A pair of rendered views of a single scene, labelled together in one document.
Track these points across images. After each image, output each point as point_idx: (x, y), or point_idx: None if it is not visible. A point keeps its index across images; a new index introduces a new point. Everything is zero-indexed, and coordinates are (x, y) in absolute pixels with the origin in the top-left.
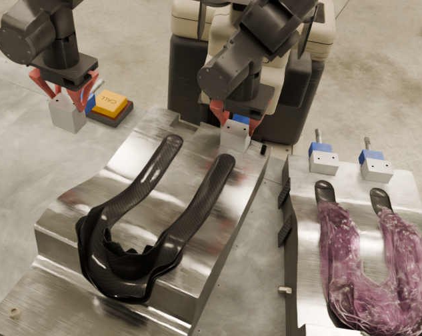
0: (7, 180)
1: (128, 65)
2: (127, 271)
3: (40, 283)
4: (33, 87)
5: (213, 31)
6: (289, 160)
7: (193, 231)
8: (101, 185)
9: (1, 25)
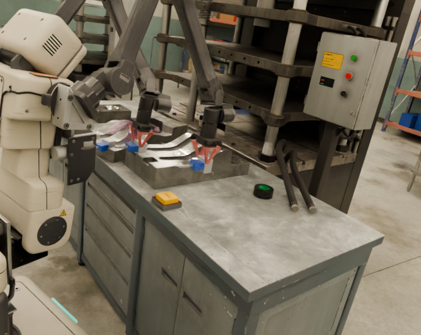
0: (233, 200)
1: None
2: None
3: (232, 161)
4: (201, 231)
5: (63, 183)
6: (118, 150)
7: (183, 141)
8: None
9: (233, 108)
